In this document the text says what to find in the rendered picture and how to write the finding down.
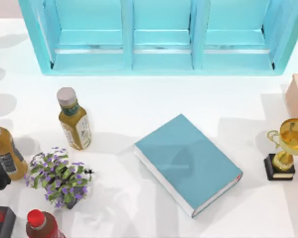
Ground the teal hardcover book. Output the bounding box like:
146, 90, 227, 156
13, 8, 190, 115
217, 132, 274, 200
133, 114, 244, 219

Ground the green bottle with grey cap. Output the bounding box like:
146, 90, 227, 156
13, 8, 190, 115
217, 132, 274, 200
56, 87, 93, 151

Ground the light blue rack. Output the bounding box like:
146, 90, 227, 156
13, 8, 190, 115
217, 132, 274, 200
17, 0, 298, 76

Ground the purple flowering potted plant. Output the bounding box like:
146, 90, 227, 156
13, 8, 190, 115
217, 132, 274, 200
24, 146, 95, 210

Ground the gold trophy on black base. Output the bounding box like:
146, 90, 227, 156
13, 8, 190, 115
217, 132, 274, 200
264, 118, 298, 181

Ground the amber bottle with label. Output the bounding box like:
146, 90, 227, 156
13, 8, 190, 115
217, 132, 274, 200
0, 111, 28, 181

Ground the red capped brown bottle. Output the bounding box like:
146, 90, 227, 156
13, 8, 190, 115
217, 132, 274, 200
25, 209, 66, 238

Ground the black and red box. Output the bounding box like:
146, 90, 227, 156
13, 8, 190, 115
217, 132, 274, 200
0, 206, 17, 238

